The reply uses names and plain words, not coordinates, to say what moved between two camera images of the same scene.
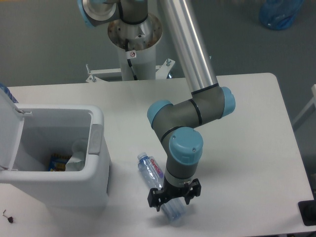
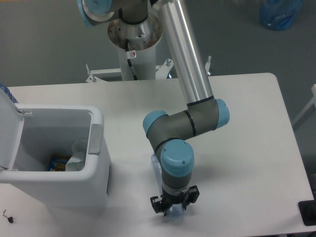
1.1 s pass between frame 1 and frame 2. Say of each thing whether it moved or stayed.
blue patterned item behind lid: stayed
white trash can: stayed
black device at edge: stayed
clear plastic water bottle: moved
